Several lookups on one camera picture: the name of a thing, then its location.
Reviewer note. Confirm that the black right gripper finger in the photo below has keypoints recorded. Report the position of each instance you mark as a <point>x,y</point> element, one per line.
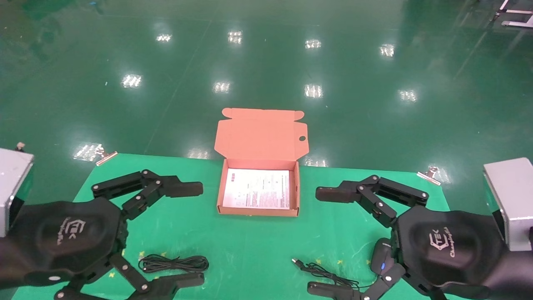
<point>341,193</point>
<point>333,291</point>

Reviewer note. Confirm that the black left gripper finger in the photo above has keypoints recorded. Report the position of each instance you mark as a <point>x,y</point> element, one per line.
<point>158,186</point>
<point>179,282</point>

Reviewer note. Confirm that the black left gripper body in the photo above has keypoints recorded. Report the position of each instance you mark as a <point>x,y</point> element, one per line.
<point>62,237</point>

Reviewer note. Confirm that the open brown cardboard box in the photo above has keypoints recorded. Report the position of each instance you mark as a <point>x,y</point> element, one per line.
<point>260,137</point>

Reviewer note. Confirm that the green table mat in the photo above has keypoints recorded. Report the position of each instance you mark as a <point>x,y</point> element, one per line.
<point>250,250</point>

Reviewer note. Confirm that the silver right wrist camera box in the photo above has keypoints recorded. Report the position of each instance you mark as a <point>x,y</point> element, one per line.
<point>512,200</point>

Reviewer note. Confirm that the grey metal frame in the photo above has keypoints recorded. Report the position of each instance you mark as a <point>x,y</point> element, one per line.
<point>516,23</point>

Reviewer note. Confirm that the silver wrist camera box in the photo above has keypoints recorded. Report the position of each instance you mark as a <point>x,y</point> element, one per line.
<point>512,200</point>
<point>12,183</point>

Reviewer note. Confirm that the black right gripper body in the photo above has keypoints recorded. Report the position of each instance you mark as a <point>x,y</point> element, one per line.
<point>449,246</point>

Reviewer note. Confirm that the white printed instruction sheet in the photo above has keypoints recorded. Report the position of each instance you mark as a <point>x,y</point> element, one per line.
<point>256,189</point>

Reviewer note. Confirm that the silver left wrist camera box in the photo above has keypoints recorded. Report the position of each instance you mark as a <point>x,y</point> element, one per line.
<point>12,183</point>

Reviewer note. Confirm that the metal binder clip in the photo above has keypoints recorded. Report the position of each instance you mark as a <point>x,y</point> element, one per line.
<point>106,156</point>
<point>430,175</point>

